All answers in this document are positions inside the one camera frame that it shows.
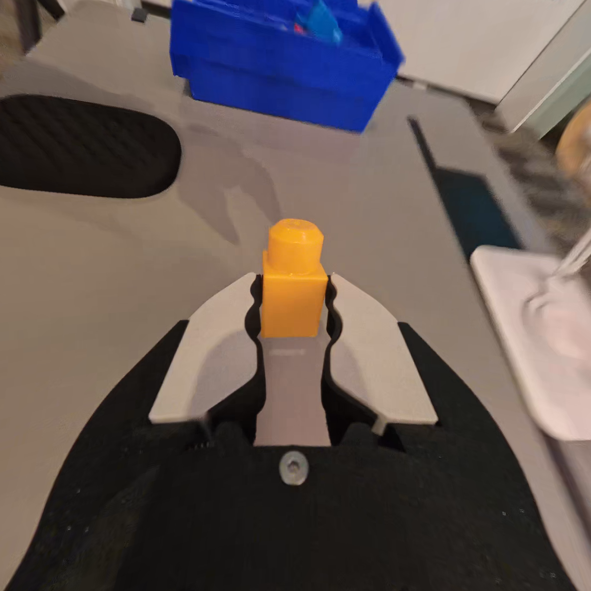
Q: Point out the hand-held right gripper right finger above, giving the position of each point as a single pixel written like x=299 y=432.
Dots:
x=383 y=369

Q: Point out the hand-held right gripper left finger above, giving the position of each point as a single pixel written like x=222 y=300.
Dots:
x=198 y=369

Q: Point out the black oval pad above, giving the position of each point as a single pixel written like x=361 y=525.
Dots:
x=83 y=147

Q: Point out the blue plastic bin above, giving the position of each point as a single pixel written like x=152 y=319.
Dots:
x=277 y=87

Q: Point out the wooden display board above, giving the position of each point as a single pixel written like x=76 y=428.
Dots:
x=575 y=143

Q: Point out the orange mega block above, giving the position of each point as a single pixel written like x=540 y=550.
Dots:
x=291 y=300

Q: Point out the blue mega block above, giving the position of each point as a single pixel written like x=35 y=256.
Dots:
x=321 y=23

